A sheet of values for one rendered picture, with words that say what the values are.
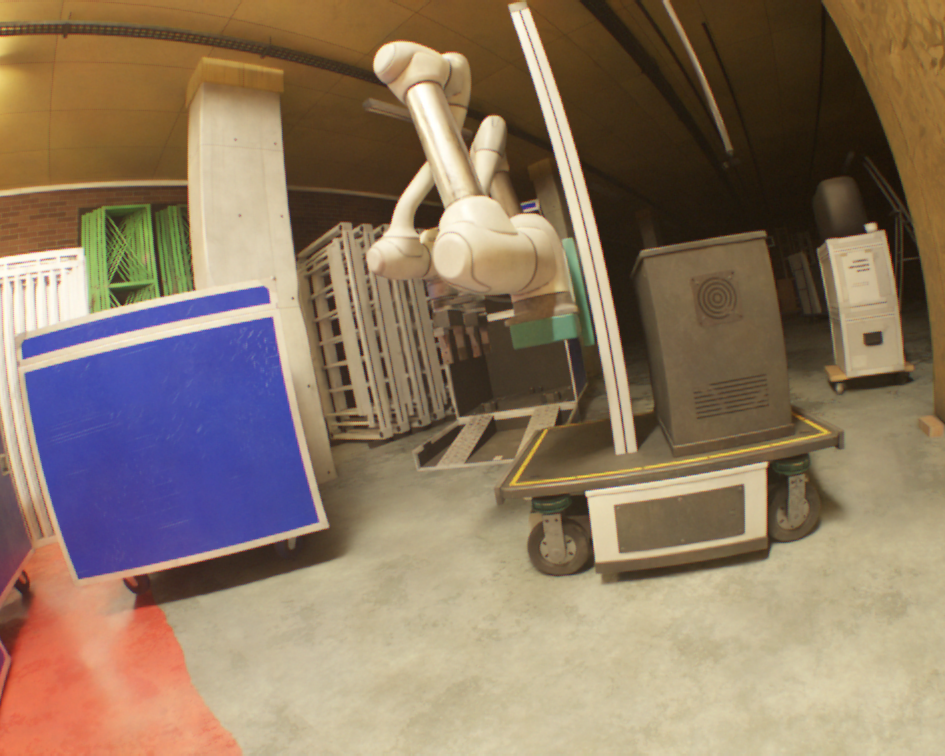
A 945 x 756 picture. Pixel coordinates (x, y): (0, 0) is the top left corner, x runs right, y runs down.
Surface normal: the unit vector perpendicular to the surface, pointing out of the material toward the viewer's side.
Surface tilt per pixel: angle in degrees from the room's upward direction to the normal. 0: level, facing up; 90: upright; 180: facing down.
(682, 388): 90
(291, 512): 90
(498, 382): 90
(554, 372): 90
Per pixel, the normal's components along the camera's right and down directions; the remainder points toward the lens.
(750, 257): -0.30, 0.12
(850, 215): -0.52, 0.19
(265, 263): 0.74, -0.11
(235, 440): 0.47, -0.04
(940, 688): -0.19, -0.98
